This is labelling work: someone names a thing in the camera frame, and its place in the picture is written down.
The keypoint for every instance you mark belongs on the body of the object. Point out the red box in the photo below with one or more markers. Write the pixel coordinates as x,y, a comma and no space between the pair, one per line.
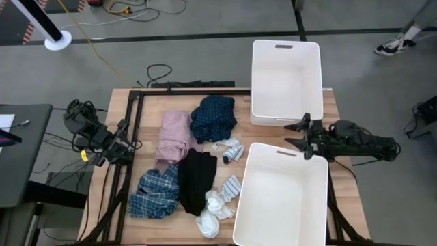
96,2

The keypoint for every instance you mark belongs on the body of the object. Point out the person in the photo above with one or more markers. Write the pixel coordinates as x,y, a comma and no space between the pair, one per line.
426,13

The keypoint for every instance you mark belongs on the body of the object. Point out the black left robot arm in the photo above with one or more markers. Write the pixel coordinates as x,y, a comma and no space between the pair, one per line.
82,118

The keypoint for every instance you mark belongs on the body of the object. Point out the black bar behind table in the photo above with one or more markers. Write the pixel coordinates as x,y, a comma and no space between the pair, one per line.
198,84

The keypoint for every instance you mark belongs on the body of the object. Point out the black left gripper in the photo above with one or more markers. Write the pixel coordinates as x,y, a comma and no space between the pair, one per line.
106,140

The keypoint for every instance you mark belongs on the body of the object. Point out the black hazard-striped floor mat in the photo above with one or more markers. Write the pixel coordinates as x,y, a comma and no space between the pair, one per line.
10,24

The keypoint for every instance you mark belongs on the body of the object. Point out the blue plaid shirt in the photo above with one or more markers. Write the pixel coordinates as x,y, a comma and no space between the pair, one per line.
153,194

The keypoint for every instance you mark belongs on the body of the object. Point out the white paper sheet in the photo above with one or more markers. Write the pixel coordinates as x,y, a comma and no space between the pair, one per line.
6,121

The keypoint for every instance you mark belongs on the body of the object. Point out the navy dotted shirt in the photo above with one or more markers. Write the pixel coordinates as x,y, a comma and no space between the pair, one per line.
211,119

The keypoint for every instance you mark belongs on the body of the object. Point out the black desk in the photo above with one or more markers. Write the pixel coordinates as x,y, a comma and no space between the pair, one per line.
27,164

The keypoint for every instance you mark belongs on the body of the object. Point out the person's black white sneaker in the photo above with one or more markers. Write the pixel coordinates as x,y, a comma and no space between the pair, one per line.
392,46

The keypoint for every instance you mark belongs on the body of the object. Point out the pink shirt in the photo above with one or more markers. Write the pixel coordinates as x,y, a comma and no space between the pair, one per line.
174,136

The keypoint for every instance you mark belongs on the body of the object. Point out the white woven plastic bin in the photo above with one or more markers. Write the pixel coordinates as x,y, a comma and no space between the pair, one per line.
286,85
280,205

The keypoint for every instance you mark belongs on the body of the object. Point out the light blue striped sock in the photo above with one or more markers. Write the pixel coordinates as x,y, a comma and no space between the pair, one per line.
230,188

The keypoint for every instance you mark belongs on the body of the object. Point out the yellow tag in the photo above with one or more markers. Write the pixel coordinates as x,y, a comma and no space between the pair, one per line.
84,156

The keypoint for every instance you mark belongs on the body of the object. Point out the dark tablet device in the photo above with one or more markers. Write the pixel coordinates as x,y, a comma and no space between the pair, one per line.
8,138

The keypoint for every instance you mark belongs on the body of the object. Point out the white and black pole stand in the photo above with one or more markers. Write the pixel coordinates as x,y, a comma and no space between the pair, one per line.
58,40

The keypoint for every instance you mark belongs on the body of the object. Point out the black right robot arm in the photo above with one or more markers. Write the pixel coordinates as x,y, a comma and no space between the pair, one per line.
362,141

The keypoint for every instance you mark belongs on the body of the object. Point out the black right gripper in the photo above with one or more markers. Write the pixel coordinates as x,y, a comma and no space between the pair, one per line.
317,140

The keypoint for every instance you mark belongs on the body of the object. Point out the black controller box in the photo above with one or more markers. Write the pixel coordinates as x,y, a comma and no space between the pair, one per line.
82,141

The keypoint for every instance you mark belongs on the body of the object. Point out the black garment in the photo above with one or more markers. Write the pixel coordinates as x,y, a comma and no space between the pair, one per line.
196,181

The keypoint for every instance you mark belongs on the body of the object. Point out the small white printed sock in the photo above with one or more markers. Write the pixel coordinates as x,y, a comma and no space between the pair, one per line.
229,141

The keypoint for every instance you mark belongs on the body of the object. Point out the striped sock with dark toe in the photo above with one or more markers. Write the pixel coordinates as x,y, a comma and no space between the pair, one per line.
235,152

